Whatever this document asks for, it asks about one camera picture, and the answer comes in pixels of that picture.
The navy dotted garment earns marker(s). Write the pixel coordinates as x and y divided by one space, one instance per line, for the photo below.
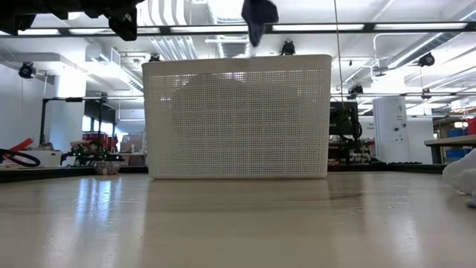
260 15

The white garment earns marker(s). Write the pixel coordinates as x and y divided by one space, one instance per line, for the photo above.
463 175

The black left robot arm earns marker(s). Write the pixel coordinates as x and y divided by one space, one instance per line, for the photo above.
29 11

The black gantry stand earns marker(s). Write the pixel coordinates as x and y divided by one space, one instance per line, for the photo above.
74 99

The cardboard box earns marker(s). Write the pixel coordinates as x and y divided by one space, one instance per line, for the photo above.
132 143

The red tool chest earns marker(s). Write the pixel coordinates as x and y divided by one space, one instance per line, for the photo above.
98 141

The small robot with green lights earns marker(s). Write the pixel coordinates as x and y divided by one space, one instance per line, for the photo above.
89 156

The small round bowl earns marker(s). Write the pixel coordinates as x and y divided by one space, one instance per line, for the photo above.
106 168

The white perforated plastic basket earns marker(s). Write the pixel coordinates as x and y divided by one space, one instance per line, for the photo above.
238 123

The white box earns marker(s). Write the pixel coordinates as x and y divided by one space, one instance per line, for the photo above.
48 158

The red flat object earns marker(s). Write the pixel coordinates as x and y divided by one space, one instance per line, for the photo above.
24 144

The black monitor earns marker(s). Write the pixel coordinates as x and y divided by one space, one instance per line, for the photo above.
342 121

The equipment shelf rack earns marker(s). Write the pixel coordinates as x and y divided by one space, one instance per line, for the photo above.
349 152

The white pillar with signs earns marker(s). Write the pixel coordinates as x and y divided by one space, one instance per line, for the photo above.
390 130

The wooden workbench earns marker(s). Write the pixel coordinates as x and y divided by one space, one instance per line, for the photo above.
450 141

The blue storage bin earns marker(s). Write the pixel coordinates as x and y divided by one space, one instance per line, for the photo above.
455 153
457 133

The red storage bin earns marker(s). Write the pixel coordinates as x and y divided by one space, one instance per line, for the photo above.
472 126

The black ceiling camera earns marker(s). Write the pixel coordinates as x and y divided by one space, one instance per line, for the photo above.
26 70
154 57
355 91
426 59
287 47

